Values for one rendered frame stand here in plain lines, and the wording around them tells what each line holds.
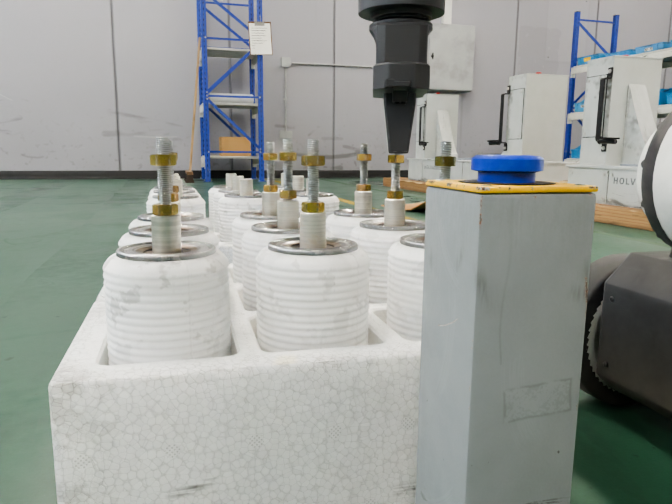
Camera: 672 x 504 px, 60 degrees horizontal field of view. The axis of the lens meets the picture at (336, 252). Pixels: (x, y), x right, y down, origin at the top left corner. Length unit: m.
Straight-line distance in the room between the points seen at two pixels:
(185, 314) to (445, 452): 0.21
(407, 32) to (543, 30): 7.84
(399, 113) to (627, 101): 2.76
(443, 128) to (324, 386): 4.66
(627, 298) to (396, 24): 0.40
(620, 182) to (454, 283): 2.76
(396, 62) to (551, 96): 3.39
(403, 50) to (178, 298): 0.32
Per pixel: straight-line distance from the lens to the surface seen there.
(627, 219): 2.93
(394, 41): 0.60
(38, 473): 0.71
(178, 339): 0.45
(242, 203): 0.98
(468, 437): 0.34
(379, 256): 0.59
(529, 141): 3.86
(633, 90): 3.34
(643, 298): 0.74
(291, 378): 0.43
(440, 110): 5.11
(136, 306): 0.45
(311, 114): 6.99
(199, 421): 0.44
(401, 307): 0.51
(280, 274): 0.45
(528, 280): 0.33
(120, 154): 6.79
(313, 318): 0.46
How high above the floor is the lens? 0.33
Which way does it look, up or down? 10 degrees down
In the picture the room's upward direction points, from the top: 1 degrees clockwise
